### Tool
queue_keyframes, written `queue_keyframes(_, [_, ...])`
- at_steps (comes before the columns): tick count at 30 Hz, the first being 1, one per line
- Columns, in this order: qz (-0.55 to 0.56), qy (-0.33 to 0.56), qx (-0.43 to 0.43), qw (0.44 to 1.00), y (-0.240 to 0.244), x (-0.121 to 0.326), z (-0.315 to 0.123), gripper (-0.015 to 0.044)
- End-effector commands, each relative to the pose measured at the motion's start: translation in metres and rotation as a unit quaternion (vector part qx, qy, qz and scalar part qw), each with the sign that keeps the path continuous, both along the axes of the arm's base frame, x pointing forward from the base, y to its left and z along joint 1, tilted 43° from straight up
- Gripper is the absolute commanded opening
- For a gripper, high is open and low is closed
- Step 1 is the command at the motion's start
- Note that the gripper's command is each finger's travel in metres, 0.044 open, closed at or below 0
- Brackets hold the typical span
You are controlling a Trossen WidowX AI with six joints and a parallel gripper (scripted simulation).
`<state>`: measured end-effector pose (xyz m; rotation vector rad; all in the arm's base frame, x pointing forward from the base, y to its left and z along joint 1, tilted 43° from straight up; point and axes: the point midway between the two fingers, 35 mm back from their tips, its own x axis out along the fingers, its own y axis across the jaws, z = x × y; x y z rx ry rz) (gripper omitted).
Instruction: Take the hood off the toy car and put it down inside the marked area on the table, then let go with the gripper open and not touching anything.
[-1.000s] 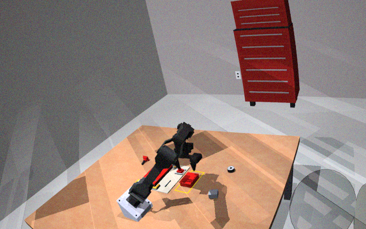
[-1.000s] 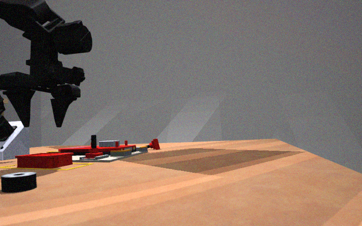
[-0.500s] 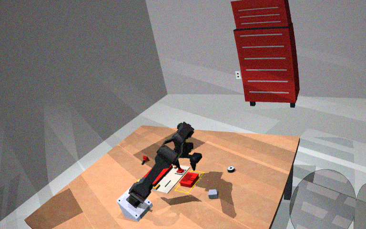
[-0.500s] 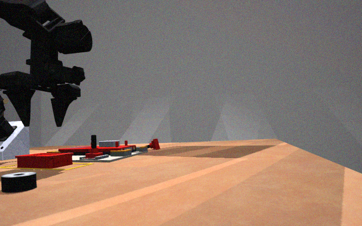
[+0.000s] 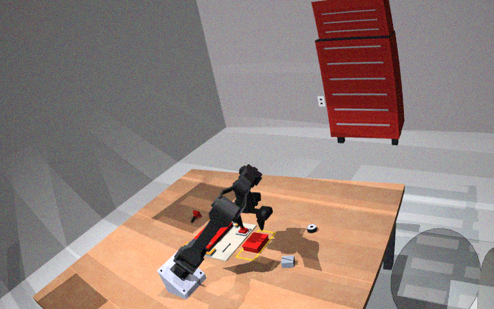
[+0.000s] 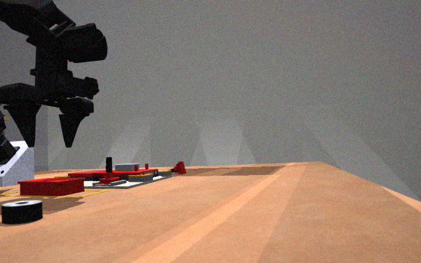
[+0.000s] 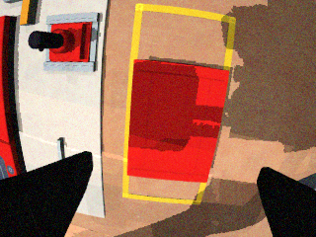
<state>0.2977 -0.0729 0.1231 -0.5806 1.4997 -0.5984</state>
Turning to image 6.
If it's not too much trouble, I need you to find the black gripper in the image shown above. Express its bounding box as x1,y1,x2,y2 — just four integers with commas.
0,60,94,147

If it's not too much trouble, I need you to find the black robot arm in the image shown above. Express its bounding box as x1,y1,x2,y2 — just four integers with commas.
0,0,107,164

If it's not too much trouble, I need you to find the black toy tyre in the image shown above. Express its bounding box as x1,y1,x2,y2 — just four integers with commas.
1,200,43,225

